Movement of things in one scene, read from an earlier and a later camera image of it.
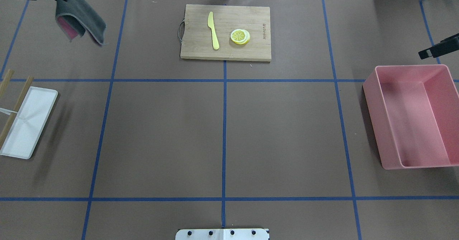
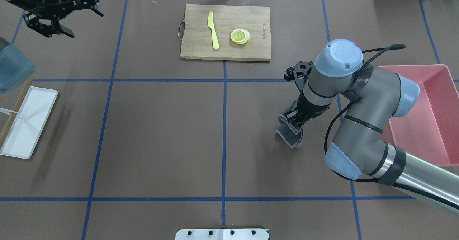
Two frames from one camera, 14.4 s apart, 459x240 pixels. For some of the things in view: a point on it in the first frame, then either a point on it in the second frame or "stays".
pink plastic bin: [413, 110] stays
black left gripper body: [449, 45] to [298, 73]
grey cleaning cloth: [74, 15] to [291, 134]
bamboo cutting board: [197, 38] stays
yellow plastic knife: [211, 24] stays
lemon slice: [240, 36] stays
